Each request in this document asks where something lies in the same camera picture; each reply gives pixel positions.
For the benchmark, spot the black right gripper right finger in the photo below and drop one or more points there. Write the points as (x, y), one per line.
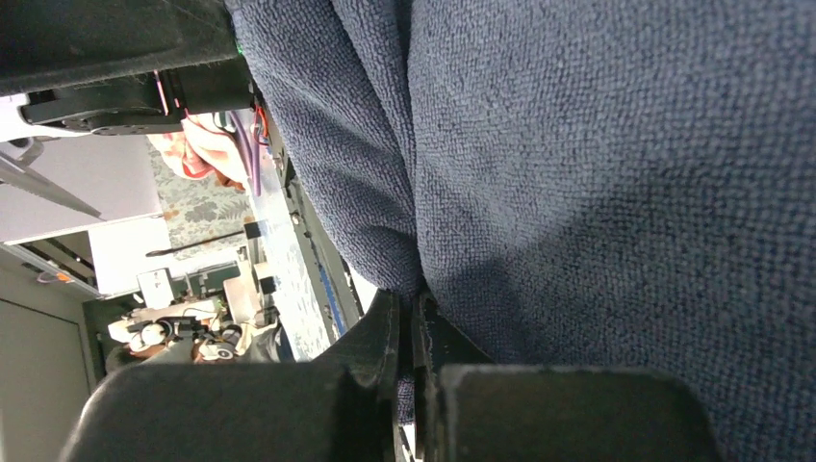
(469, 408)

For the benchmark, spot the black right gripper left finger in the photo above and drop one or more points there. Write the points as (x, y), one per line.
(338, 407)

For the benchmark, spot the dark grey towel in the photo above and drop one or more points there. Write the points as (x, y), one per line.
(578, 183)

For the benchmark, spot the floral tablecloth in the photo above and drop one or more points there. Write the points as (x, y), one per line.
(201, 215)

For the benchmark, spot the pink patterned towel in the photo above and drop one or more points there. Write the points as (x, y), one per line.
(201, 150)

